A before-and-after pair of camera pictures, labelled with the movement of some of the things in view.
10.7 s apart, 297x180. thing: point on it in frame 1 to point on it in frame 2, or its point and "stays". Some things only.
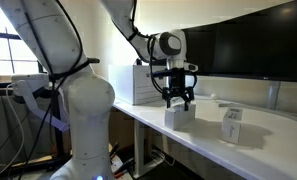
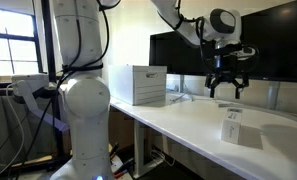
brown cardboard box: [121, 128] stays
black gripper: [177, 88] to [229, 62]
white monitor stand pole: [273, 93] stays
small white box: [231, 125] stays
